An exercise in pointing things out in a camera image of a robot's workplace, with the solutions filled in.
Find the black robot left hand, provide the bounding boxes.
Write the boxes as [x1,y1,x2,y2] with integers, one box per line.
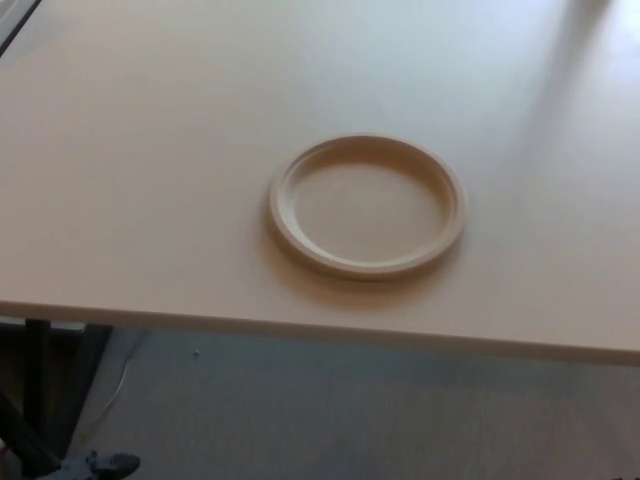
[59,449,142,480]

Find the beige round paper plate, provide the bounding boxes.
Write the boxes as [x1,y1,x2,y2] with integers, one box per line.
[268,132,470,282]

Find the white floor cable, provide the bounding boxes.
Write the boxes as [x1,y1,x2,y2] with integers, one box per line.
[73,347,132,444]

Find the dark table leg frame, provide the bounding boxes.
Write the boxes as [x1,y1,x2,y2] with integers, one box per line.
[0,316,115,464]

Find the dark frame strip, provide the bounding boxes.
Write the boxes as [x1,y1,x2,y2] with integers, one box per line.
[0,0,44,51]

